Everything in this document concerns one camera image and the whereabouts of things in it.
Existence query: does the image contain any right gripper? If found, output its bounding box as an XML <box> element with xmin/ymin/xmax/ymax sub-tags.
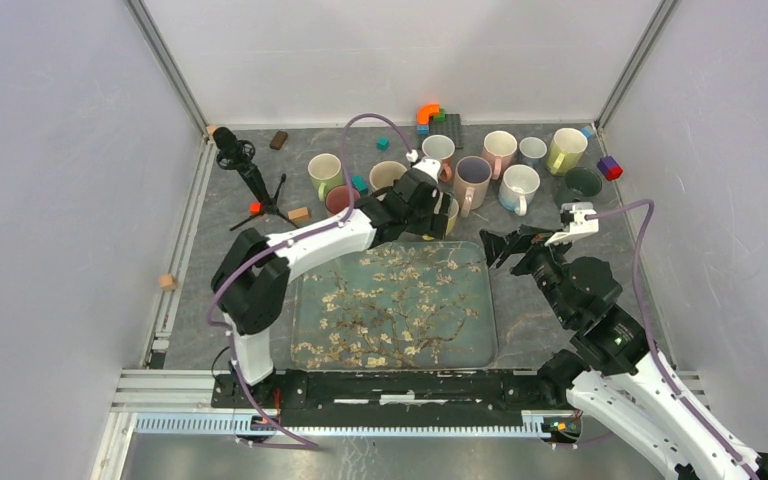
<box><xmin>478</xmin><ymin>224</ymin><xmax>576</xmax><ymax>325</ymax></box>

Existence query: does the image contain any yellow mug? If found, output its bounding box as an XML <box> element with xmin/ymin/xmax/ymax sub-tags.
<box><xmin>422</xmin><ymin>195</ymin><xmax>460</xmax><ymax>241</ymax></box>

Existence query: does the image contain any cream and green mug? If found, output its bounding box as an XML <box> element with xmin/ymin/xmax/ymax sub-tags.
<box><xmin>369</xmin><ymin>161</ymin><xmax>407</xmax><ymax>194</ymax></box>

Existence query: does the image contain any light blue mug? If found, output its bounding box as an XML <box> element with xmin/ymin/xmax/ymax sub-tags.
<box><xmin>498</xmin><ymin>165</ymin><xmax>541</xmax><ymax>216</ymax></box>

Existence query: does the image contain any coral mug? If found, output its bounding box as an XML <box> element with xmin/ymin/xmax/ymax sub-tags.
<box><xmin>421</xmin><ymin>135</ymin><xmax>456</xmax><ymax>183</ymax></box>

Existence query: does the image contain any pale pink mug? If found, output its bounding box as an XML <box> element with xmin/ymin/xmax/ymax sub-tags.
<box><xmin>453</xmin><ymin>156</ymin><xmax>492</xmax><ymax>217</ymax></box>

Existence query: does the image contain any red-pink mug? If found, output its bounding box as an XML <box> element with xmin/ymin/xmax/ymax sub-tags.
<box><xmin>325</xmin><ymin>185</ymin><xmax>360</xmax><ymax>216</ymax></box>

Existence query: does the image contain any light green mug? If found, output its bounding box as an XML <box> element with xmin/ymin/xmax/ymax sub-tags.
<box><xmin>307</xmin><ymin>153</ymin><xmax>345</xmax><ymax>202</ymax></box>

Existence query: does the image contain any dark teal mug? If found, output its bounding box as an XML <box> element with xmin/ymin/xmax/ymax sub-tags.
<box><xmin>553</xmin><ymin>167</ymin><xmax>602</xmax><ymax>207</ymax></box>

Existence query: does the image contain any light pink hexagonal mug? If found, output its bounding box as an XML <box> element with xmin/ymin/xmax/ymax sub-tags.
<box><xmin>482</xmin><ymin>130</ymin><xmax>518</xmax><ymax>180</ymax></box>

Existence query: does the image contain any blue-grey square mug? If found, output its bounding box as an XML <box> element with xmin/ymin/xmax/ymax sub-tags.
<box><xmin>519</xmin><ymin>137</ymin><xmax>548</xmax><ymax>168</ymax></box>

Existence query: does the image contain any yellow-green hexagonal mug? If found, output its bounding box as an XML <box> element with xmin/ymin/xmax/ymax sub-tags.
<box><xmin>545</xmin><ymin>128</ymin><xmax>588</xmax><ymax>176</ymax></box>

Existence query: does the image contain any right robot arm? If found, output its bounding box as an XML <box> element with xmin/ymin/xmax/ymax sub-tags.
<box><xmin>480</xmin><ymin>225</ymin><xmax>768</xmax><ymax>479</ymax></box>

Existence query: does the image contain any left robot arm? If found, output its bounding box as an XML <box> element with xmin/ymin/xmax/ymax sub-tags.
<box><xmin>206</xmin><ymin>169</ymin><xmax>453</xmax><ymax>408</ymax></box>

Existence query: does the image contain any teal rectangular block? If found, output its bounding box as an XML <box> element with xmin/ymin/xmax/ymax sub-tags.
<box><xmin>351</xmin><ymin>175</ymin><xmax>369</xmax><ymax>196</ymax></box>

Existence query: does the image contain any small teal cube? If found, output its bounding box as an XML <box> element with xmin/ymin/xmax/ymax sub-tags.
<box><xmin>376</xmin><ymin>137</ymin><xmax>390</xmax><ymax>151</ymax></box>

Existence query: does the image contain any grey lego baseplate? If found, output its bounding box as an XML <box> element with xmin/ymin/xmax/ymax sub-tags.
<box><xmin>416</xmin><ymin>113</ymin><xmax>463</xmax><ymax>150</ymax></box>

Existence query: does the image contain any orange curved block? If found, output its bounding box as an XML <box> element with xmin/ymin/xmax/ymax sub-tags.
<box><xmin>416</xmin><ymin>103</ymin><xmax>440</xmax><ymax>125</ymax></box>

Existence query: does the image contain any floral teal tray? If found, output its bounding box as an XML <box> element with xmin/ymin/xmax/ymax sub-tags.
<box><xmin>290</xmin><ymin>241</ymin><xmax>498</xmax><ymax>371</ymax></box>

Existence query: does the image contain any tan rectangular block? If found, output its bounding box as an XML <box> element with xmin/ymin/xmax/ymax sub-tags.
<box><xmin>287</xmin><ymin>207</ymin><xmax>311</xmax><ymax>223</ymax></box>

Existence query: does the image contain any purple and red block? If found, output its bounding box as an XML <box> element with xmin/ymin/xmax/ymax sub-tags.
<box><xmin>597</xmin><ymin>156</ymin><xmax>624</xmax><ymax>182</ymax></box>

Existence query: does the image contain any brown block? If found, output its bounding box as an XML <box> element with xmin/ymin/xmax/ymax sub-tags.
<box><xmin>269</xmin><ymin>130</ymin><xmax>289</xmax><ymax>151</ymax></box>

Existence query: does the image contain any black microphone tripod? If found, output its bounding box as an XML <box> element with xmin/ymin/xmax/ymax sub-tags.
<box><xmin>208</xmin><ymin>126</ymin><xmax>298</xmax><ymax>232</ymax></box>

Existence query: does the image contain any tan cube at left edge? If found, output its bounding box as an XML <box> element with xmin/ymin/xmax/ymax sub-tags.
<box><xmin>158</xmin><ymin>273</ymin><xmax>178</xmax><ymax>292</ymax></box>

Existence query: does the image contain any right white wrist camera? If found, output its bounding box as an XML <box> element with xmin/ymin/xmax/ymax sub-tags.
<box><xmin>545</xmin><ymin>202</ymin><xmax>600</xmax><ymax>246</ymax></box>

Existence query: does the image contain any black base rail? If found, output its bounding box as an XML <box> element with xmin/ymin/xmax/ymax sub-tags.
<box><xmin>250</xmin><ymin>350</ymin><xmax>588</xmax><ymax>429</ymax></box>

